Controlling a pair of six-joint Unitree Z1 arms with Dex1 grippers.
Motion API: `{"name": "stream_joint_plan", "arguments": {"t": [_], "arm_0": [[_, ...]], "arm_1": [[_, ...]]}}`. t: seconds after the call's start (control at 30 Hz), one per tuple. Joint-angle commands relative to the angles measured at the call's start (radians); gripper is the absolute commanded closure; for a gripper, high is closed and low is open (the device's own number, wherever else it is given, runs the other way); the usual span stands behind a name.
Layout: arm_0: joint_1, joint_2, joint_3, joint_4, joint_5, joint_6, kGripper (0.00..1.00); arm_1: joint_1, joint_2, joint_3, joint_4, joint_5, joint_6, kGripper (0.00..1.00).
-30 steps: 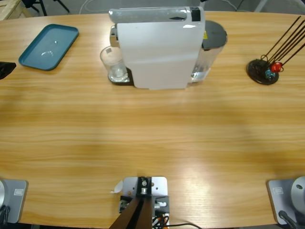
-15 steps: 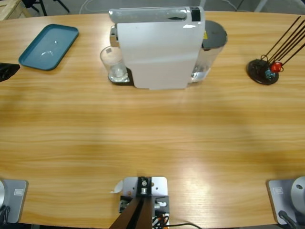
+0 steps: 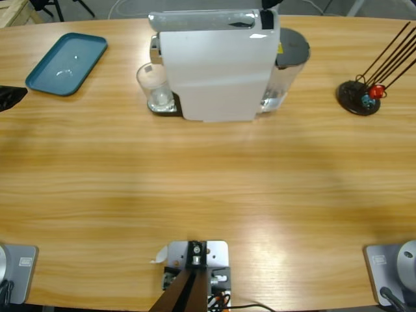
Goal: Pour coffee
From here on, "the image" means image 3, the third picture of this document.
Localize silver coffee machine lever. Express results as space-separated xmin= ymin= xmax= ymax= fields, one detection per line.
xmin=148 ymin=8 xmax=261 ymax=33

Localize clear glass cup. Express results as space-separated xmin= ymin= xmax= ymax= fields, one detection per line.
xmin=135 ymin=62 xmax=176 ymax=113

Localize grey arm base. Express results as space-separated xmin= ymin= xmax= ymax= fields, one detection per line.
xmin=0 ymin=243 xmax=39 ymax=305
xmin=363 ymin=239 xmax=416 ymax=307

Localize white capsule coffee machine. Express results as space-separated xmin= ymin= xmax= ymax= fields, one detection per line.
xmin=149 ymin=8 xmax=282 ymax=124

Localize red coffee capsule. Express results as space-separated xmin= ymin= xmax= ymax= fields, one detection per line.
xmin=370 ymin=83 xmax=387 ymax=99

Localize clear water tank black lid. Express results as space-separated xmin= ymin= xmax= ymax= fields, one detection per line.
xmin=259 ymin=27 xmax=311 ymax=113

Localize teal plastic tray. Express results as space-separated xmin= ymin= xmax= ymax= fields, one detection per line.
xmin=25 ymin=32 xmax=109 ymax=98

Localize light wooden crate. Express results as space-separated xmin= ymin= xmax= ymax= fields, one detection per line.
xmin=0 ymin=0 xmax=45 ymax=29

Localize grey metal leg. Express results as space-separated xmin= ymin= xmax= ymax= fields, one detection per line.
xmin=346 ymin=0 xmax=367 ymax=17

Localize black stand legs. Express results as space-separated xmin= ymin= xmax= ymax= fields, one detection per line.
xmin=31 ymin=0 xmax=97 ymax=19

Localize black capsule holder with rods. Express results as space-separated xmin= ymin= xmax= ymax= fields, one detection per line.
xmin=336 ymin=21 xmax=416 ymax=116

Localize silver grille drip tray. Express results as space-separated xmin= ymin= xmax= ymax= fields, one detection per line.
xmin=148 ymin=92 xmax=183 ymax=118

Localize white tape tab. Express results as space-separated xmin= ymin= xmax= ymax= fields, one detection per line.
xmin=149 ymin=245 xmax=169 ymax=265

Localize white floor cable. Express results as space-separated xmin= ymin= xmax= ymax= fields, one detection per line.
xmin=307 ymin=0 xmax=326 ymax=16
xmin=109 ymin=0 xmax=153 ymax=19

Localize black base cable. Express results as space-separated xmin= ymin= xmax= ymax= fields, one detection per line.
xmin=379 ymin=286 xmax=407 ymax=312
xmin=0 ymin=279 xmax=16 ymax=306

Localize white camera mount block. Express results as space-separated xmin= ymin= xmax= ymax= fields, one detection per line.
xmin=164 ymin=240 xmax=232 ymax=308

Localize dark camera post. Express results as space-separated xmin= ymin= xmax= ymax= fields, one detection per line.
xmin=151 ymin=240 xmax=209 ymax=312

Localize orange wires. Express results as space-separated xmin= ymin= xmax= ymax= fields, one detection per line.
xmin=207 ymin=291 xmax=232 ymax=308

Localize thin black cable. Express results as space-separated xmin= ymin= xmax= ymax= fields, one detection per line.
xmin=227 ymin=302 xmax=277 ymax=312

